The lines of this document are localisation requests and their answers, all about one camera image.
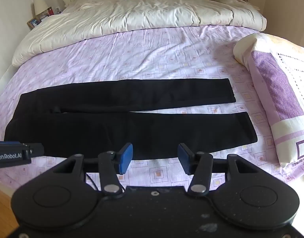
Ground white table lamp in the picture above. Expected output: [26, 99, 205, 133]
[34, 0, 47, 17]

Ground black pants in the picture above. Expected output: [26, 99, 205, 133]
[4, 78, 258, 159]

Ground purple patterned pillow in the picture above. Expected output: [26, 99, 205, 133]
[233, 33, 304, 168]

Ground pink patterned bed sheet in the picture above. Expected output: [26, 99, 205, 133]
[0, 25, 304, 197]

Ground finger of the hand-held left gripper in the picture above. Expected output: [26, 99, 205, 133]
[0, 141, 45, 158]

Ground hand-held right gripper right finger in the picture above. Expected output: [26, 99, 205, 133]
[177, 142, 261, 196]

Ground cream white duvet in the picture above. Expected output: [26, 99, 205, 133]
[12, 0, 268, 67]

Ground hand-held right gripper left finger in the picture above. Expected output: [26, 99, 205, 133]
[52, 142, 134, 196]

